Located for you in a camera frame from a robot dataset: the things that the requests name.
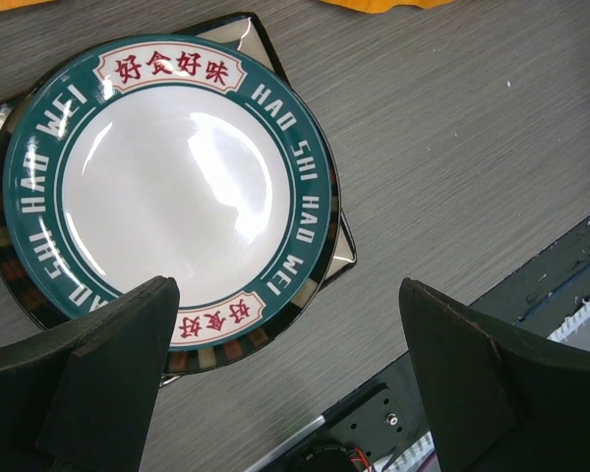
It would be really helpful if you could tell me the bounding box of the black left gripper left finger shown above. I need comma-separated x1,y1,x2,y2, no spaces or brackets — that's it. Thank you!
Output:
0,276,179,471

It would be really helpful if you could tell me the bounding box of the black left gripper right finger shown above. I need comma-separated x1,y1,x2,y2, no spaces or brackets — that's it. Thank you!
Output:
399,278,590,471

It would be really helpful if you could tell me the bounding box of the orange Mickey Mouse pillow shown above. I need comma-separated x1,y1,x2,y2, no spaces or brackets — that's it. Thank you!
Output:
324,0,453,15

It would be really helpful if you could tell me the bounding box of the white green-rim round plate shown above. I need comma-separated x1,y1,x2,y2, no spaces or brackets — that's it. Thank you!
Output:
2,34,335,351

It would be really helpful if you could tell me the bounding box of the black striped-rim round plate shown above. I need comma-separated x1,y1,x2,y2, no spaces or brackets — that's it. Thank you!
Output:
0,92,356,381

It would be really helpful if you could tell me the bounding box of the white slotted cable duct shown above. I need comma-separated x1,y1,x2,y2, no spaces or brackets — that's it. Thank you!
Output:
369,300,590,471

